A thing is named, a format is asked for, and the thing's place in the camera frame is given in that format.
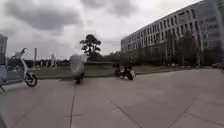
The grass strip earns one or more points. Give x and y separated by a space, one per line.
100 70

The dark scooter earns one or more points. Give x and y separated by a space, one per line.
126 72

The dark tree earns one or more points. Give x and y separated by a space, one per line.
90 43

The grey stone slab plaza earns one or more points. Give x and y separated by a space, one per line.
133 100

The row of trees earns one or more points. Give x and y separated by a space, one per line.
185 48

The pole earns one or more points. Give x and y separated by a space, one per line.
35 58

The long grey office building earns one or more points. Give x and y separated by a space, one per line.
186 23

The white scooter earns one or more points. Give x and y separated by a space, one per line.
26 68

